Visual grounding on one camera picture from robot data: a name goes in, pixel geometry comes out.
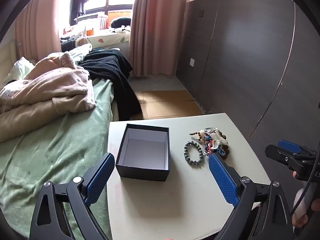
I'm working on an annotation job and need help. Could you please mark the dark folded clothes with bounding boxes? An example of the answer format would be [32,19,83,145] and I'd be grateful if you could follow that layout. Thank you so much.
[60,39,83,53]

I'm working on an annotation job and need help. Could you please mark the pile of mixed jewelry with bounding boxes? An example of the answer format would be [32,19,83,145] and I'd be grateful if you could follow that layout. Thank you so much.
[189,127,229,160]

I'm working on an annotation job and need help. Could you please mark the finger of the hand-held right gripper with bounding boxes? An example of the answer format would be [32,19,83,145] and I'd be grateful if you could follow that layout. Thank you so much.
[265,144,300,172]
[278,139,317,155]

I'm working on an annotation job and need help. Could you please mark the black knit garment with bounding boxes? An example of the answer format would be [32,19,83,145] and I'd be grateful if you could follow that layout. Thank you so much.
[77,49,143,120]

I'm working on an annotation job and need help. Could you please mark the person's right hand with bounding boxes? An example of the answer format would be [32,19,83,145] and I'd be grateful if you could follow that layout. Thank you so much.
[292,171,310,228]

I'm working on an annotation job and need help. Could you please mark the cream padded headboard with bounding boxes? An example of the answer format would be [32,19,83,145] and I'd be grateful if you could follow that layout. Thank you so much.
[0,39,19,87]

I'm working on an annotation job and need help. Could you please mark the grey bead bracelet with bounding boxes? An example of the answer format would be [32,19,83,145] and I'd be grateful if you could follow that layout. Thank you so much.
[184,141,203,165]

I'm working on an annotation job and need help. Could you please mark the pink fleece blanket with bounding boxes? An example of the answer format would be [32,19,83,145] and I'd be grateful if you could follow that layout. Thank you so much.
[0,51,97,113]

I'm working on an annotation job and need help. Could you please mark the black braided cable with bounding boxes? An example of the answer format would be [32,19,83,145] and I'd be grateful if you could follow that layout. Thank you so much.
[291,147,320,214]

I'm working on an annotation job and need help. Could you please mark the pale green pillow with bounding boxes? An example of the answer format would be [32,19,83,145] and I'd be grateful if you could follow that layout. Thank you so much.
[2,56,35,87]

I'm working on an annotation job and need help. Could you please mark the pink curtain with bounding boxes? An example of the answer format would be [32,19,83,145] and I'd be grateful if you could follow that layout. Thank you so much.
[129,0,189,77]
[14,0,63,60]

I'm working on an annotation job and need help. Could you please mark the flat cardboard sheet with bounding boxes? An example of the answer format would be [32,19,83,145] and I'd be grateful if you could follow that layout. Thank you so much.
[132,90,204,120]

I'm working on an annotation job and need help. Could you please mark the beige blanket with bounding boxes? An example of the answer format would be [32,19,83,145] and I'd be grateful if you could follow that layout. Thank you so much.
[0,97,97,143]

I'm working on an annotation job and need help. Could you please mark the black bag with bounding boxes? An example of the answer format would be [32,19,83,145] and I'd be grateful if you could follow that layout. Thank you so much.
[111,17,132,28]

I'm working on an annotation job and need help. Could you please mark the leaf print cushion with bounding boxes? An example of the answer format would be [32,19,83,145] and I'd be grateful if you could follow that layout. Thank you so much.
[86,31,131,49]

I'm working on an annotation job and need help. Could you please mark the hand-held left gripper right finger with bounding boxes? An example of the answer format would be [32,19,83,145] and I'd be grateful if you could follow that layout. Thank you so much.
[208,152,294,240]

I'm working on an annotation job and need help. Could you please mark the green bed sheet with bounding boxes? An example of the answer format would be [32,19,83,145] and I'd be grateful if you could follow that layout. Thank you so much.
[0,77,113,240]

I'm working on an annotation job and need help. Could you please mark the dark hanging clothes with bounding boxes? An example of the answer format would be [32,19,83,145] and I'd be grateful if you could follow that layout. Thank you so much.
[69,0,90,25]

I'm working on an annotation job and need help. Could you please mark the dark blue cardboard box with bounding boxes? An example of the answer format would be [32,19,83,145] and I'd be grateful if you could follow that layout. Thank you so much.
[115,124,170,182]

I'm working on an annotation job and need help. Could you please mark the pale green quilt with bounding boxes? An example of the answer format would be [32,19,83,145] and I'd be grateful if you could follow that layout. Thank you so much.
[69,43,93,64]

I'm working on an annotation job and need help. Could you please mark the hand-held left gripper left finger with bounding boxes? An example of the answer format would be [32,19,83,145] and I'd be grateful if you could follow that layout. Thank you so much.
[29,152,115,240]

